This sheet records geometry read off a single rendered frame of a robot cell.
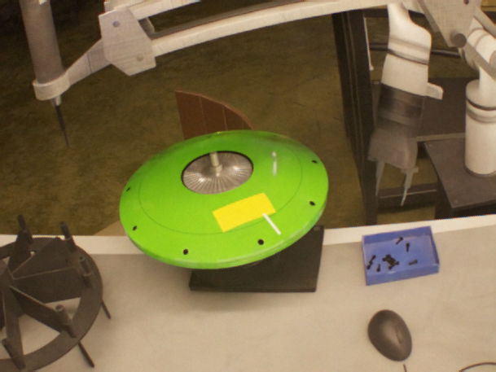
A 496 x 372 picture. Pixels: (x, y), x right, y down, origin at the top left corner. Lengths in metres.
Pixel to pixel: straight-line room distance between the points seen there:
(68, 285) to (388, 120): 0.55
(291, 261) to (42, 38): 0.56
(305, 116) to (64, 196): 1.23
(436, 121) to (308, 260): 1.65
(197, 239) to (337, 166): 1.98
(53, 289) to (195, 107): 0.78
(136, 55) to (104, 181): 2.34
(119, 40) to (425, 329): 0.59
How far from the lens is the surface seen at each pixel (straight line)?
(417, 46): 0.92
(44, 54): 0.73
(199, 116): 1.62
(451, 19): 0.76
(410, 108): 0.92
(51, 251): 1.04
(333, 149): 2.93
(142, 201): 0.96
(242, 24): 0.70
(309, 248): 1.05
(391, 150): 0.94
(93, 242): 1.18
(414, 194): 2.40
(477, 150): 1.29
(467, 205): 1.26
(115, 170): 3.07
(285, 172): 0.95
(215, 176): 0.94
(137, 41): 0.70
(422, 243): 1.06
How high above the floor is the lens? 1.63
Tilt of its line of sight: 36 degrees down
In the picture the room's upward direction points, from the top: 10 degrees counter-clockwise
